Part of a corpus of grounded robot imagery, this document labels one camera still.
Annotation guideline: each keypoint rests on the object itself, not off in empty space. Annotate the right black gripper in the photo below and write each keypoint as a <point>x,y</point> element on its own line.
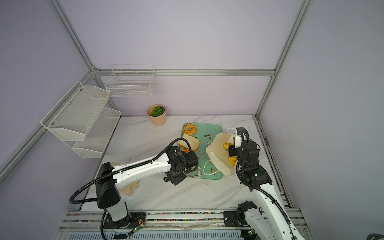
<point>231,150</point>

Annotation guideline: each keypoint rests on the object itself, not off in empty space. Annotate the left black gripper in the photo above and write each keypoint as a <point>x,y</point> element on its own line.
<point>176,181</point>

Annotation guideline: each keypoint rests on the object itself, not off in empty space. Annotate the yellow ridged fake croissant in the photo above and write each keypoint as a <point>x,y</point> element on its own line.
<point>232,152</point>

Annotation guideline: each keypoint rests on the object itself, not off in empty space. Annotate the fake toast slice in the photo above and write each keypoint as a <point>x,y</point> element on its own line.
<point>193,142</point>

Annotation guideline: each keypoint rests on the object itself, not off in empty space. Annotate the white paper bag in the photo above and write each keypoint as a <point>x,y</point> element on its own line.
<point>218,155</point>

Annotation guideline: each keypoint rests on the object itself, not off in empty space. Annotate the orange fake donut bread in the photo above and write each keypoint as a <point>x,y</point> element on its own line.
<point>190,129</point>

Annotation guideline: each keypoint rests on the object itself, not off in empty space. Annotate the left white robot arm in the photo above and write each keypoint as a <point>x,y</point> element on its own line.
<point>105,188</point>

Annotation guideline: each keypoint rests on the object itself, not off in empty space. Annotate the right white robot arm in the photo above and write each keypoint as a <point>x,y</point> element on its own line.
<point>269,219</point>

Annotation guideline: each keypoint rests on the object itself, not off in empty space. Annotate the green floral tray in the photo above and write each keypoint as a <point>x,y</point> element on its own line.
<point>206,134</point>

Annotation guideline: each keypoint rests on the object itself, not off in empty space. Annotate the potted green plant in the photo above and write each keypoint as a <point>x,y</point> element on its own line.
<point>157,115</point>

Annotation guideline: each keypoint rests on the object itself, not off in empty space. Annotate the white two-tier mesh shelf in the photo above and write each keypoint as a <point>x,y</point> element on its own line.
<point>83,121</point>

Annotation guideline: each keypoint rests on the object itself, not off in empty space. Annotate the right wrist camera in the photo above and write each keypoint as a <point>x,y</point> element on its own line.
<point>239,137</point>

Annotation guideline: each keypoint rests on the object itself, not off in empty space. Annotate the white wire basket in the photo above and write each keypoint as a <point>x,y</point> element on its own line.
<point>131,81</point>

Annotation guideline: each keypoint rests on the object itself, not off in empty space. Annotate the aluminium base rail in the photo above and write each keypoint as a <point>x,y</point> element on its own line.
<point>167,220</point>

